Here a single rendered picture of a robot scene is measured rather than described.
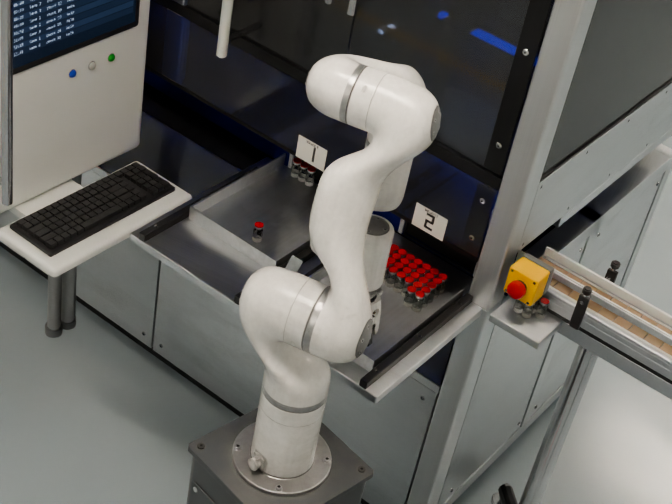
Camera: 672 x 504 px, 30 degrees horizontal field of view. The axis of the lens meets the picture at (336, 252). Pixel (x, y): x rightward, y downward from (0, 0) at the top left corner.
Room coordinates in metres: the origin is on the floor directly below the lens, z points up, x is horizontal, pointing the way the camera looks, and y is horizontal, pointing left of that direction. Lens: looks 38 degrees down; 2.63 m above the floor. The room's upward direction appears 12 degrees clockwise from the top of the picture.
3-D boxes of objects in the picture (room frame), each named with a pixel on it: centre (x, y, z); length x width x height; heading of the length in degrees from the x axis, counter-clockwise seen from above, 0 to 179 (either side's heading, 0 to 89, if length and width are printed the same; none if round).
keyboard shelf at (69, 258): (2.36, 0.60, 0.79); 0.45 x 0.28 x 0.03; 149
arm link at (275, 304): (1.64, 0.05, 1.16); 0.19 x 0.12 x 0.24; 73
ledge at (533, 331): (2.19, -0.45, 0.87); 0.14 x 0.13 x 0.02; 149
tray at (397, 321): (2.11, -0.10, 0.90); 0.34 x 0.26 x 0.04; 149
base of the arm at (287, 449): (1.63, 0.02, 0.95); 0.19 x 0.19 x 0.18
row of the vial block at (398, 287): (2.18, -0.14, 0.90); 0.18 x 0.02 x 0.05; 59
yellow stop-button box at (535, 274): (2.16, -0.42, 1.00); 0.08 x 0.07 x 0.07; 149
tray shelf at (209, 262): (2.21, 0.04, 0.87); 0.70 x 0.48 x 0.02; 59
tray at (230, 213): (2.36, 0.15, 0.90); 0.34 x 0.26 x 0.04; 149
